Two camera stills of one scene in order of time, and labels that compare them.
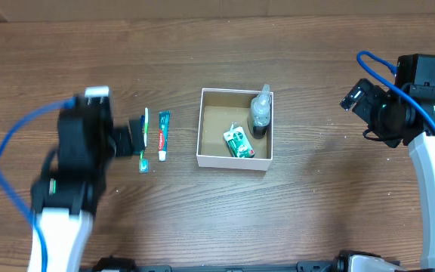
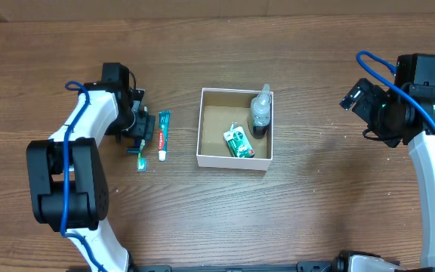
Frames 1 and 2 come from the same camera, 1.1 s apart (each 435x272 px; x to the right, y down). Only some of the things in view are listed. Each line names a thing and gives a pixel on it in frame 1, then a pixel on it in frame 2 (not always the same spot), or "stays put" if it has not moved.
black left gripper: [137, 135] to [142, 128]
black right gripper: [365, 104] stays put
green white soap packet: [239, 143] stays put
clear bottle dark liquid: [259, 116] stays put
